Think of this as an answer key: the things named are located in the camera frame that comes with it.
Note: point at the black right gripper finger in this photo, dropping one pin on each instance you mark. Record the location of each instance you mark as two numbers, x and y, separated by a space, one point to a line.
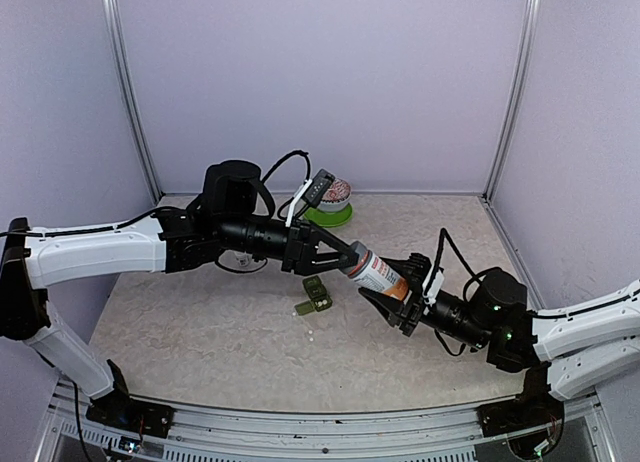
414 269
389 307

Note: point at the right aluminium frame post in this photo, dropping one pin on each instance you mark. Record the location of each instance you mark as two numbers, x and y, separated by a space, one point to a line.
516 93

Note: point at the red patterned white bowl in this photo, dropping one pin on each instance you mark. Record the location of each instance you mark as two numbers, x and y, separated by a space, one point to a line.
336 198

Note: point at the aluminium frame post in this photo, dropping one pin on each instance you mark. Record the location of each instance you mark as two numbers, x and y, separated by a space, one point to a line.
118 47
516 93

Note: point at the front aluminium rail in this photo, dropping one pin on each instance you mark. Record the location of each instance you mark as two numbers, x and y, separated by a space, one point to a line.
205 433

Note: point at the amber bottle grey cap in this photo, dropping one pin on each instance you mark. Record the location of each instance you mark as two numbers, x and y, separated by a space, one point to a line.
372 272

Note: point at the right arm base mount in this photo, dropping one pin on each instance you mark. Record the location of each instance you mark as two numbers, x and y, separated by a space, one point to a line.
531 408

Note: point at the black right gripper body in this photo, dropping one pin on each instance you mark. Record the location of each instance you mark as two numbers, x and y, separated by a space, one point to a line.
413 311

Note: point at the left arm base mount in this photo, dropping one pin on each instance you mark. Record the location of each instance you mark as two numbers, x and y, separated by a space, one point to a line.
133 415

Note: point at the green pill organizer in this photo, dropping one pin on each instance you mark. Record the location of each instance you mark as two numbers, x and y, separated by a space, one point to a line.
319 298

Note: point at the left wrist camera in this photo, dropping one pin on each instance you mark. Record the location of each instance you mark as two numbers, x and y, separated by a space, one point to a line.
310 192

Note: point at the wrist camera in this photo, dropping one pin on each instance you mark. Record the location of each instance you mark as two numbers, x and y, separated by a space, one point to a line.
310 192
425 280

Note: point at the green plate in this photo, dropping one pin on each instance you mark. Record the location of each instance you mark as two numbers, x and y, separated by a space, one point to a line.
329 219

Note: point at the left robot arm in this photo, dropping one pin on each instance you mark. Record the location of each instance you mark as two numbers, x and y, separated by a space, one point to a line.
234 212

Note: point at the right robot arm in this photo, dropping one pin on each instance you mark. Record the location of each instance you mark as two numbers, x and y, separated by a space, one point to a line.
575 347

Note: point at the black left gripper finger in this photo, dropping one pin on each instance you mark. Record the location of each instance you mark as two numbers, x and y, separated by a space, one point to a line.
321 263
320 236

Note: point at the small white pill bottle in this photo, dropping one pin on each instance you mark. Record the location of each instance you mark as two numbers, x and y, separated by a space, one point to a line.
243 260

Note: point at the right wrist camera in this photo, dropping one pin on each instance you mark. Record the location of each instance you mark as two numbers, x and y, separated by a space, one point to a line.
425 280

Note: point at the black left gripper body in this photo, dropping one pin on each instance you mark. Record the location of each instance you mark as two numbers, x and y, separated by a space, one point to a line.
293 258

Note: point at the left aluminium frame post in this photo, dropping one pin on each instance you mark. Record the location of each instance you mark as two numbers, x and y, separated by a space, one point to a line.
118 47

